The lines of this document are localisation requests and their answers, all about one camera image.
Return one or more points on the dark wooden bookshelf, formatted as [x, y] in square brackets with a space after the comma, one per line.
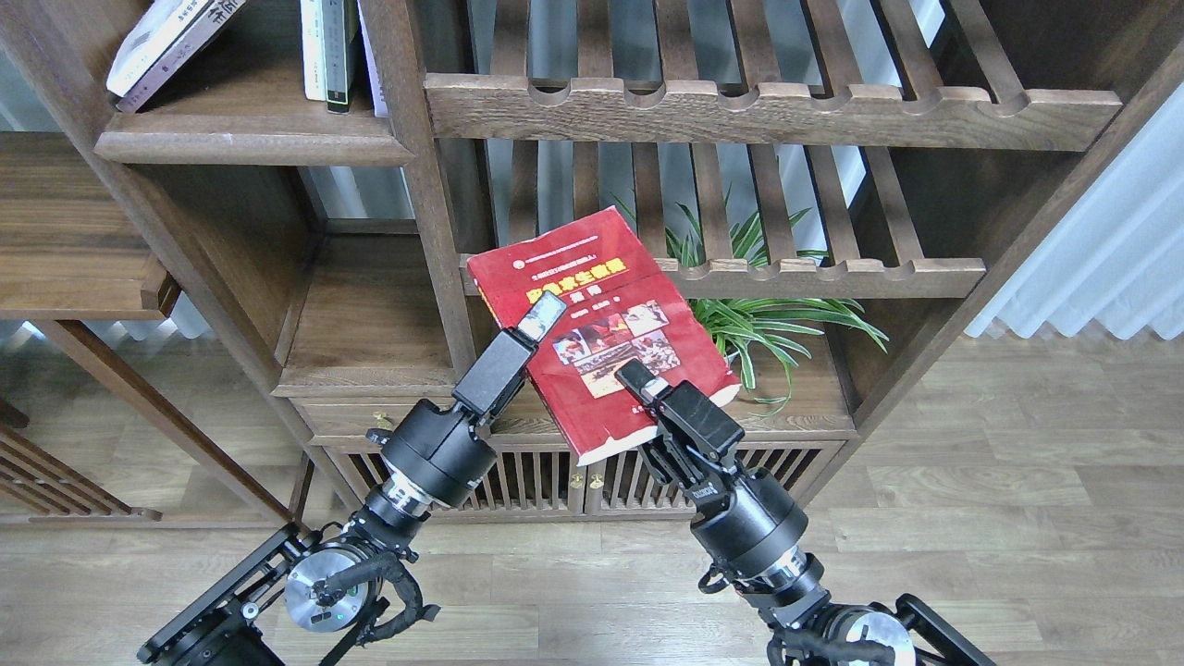
[906, 155]

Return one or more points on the red book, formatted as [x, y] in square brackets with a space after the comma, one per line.
[620, 307]

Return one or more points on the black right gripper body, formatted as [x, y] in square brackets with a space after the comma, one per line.
[745, 520]

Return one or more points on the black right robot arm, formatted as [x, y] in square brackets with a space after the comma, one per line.
[809, 629]

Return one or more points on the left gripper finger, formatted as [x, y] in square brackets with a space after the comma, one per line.
[545, 313]

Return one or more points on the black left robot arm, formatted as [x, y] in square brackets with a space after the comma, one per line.
[358, 582]

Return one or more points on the dark green upright book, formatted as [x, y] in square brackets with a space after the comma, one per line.
[341, 27]

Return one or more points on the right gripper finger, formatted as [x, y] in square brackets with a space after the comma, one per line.
[647, 388]

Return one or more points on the white book behind post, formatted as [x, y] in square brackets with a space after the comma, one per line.
[380, 105]

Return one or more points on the white upright book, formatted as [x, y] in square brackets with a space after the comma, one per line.
[313, 68]

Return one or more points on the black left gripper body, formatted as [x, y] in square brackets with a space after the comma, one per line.
[436, 456]

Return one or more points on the maroon book white characters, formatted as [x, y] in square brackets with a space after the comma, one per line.
[211, 22]

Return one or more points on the wooden side table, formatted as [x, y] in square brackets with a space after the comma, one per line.
[71, 256]

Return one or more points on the white curtain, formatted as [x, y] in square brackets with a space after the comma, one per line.
[1114, 264]

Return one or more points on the green spider plant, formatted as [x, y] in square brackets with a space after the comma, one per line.
[736, 325]

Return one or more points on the yellow green book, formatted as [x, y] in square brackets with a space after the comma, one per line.
[159, 27]

